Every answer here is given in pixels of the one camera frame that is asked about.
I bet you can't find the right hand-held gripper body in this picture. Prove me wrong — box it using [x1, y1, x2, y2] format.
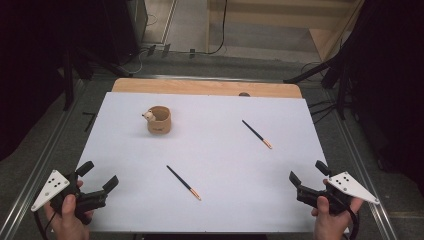
[296, 171, 380, 216]

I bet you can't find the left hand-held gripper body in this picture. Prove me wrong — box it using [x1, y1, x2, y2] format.
[30, 169, 110, 224]

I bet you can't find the dark chopstick with orange end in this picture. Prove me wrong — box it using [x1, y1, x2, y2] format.
[241, 119, 273, 150]
[166, 164, 202, 201]

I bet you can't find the wooden cup with animal figure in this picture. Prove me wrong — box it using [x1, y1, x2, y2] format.
[141, 105, 172, 136]

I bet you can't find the person's left hand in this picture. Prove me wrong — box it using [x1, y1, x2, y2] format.
[43, 179, 94, 240]

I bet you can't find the person's right hand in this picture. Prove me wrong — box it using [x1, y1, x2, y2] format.
[310, 178, 365, 240]

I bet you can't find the white board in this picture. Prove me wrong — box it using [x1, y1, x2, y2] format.
[51, 92, 350, 234]

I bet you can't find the black metal stand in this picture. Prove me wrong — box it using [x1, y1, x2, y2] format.
[61, 46, 134, 112]

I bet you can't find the black tripod stand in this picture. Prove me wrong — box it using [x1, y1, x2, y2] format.
[283, 39, 354, 120]

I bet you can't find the wooden table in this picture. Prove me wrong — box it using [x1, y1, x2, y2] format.
[111, 77, 303, 99]

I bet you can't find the black cabinet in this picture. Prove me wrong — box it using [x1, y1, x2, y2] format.
[101, 0, 149, 65]

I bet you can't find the light wooden furniture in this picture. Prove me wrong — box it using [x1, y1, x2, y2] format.
[205, 0, 366, 62]

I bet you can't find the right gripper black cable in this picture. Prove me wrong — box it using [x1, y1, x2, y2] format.
[344, 206, 362, 240]

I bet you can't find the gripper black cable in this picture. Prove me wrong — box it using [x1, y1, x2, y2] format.
[344, 206, 362, 240]
[33, 209, 57, 240]

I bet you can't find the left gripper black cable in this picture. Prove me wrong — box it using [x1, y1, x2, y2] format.
[33, 209, 57, 240]

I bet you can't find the bundle of black floor cables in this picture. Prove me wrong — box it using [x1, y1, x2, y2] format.
[307, 99, 338, 125]

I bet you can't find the white cable on floor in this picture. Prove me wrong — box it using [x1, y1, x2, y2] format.
[128, 48, 149, 75]

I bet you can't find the black cable on floor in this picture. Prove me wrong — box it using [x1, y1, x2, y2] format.
[189, 0, 229, 56]

